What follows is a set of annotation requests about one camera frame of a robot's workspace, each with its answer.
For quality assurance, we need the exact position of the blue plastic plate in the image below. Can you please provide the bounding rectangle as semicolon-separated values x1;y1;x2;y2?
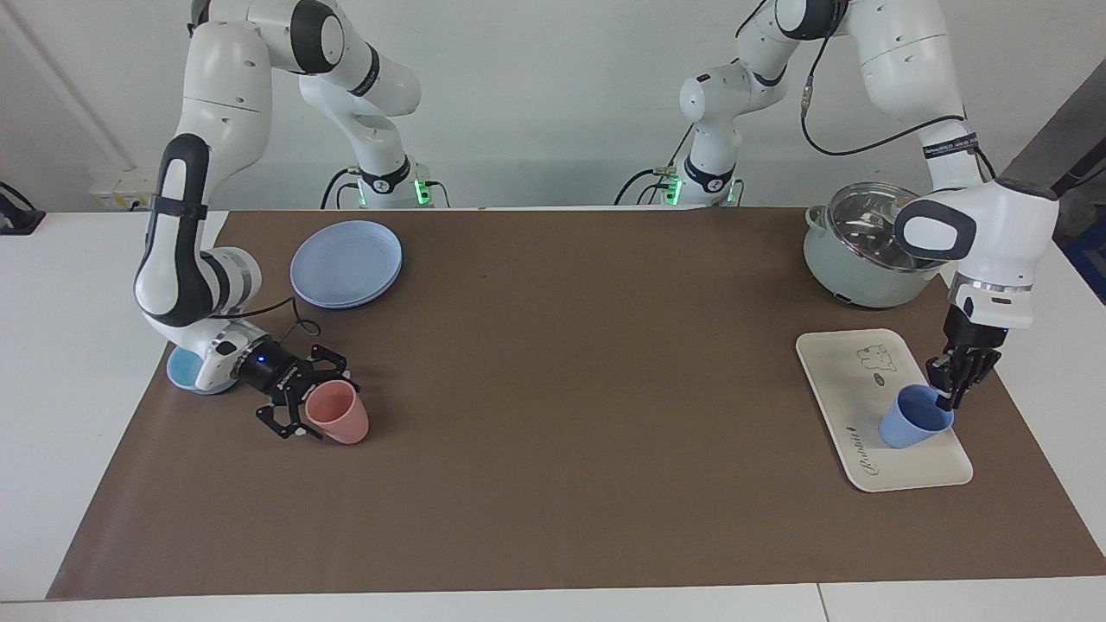
289;219;404;310

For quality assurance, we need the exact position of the pale green cooking pot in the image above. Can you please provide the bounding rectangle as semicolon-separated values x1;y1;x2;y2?
804;206;951;309

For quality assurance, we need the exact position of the black base cable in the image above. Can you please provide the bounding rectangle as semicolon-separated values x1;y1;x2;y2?
614;130;697;206
320;167;359;209

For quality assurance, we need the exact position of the brown table mat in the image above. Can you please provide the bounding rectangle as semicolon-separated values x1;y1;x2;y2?
46;207;1106;601

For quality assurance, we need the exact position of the black stand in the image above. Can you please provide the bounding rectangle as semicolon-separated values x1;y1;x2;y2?
1007;138;1106;232

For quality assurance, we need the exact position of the white power strip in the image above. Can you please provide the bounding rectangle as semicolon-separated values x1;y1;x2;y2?
91;168;162;211

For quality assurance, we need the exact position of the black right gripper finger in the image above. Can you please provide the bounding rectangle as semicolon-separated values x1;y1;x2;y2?
255;399;326;442
307;344;360;390

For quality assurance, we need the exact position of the blue box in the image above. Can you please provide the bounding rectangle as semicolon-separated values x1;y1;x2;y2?
1063;216;1106;303

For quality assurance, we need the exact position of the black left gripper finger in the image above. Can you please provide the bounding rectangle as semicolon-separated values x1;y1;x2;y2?
949;347;1002;412
925;346;965;397

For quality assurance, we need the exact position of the cream rectangular tray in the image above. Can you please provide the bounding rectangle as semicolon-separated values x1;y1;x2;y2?
795;328;975;493

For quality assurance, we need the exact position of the glass pot lid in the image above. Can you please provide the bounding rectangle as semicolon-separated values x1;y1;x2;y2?
824;181;944;274

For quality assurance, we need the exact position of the black clamp mount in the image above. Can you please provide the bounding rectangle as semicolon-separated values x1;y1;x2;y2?
0;181;46;236

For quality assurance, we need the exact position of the light blue bowl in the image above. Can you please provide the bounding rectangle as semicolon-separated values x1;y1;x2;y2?
166;344;239;396

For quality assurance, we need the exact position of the pink plastic cup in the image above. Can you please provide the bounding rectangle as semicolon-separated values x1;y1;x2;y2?
304;380;371;446

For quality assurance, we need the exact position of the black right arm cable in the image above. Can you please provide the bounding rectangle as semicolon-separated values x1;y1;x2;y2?
212;296;322;345

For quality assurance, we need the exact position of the blue plastic cup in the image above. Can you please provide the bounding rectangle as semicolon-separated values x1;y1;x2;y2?
879;384;956;449

